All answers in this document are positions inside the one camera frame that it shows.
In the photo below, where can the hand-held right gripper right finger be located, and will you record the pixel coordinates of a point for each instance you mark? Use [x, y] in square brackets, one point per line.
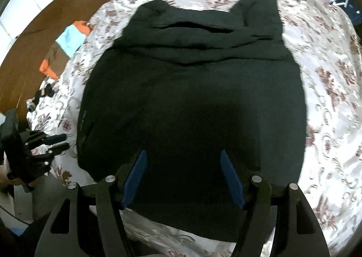
[232, 180]

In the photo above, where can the black jacket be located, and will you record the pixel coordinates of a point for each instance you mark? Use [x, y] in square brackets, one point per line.
[195, 81]

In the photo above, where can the dark small clothing pile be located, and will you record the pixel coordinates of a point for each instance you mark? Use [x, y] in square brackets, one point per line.
[42, 95]

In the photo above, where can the floral satin bedspread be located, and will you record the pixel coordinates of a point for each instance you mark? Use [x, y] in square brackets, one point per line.
[331, 95]

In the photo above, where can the wooden headboard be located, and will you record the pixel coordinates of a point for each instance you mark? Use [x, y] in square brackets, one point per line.
[42, 33]

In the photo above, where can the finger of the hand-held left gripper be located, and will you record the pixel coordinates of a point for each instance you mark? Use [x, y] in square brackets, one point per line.
[58, 148]
[53, 139]

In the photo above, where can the orange blue brown garment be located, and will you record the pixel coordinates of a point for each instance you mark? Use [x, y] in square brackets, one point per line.
[65, 47]

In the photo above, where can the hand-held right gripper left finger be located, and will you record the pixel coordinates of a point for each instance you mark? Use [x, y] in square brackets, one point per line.
[135, 180]

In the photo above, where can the person's left hand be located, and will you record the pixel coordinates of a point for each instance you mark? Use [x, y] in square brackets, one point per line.
[8, 179]

